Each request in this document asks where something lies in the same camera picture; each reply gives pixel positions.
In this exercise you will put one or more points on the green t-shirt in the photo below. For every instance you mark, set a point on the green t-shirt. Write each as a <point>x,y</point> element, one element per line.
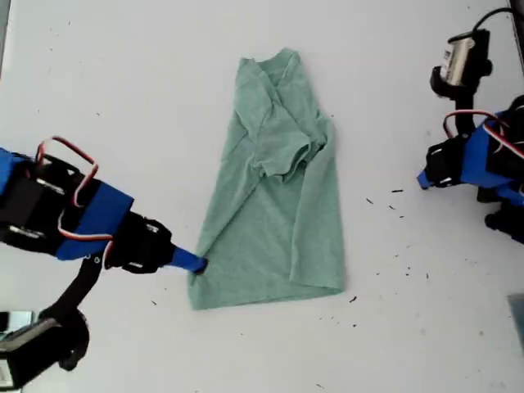
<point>278,229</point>

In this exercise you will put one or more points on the shiny steel plate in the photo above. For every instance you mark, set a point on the shiny steel plate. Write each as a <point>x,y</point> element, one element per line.
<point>22,318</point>

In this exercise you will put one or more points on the black clamp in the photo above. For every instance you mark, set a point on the black clamp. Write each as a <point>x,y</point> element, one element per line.
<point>3,322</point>

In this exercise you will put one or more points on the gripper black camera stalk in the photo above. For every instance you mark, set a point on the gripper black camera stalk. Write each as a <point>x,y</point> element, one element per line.
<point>78,286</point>
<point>466,114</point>

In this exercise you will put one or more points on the gripper silver camera box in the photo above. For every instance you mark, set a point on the gripper silver camera box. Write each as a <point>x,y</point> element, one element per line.
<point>458,61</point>

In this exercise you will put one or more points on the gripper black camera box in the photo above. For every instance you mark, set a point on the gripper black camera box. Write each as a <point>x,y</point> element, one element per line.
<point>37,348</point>

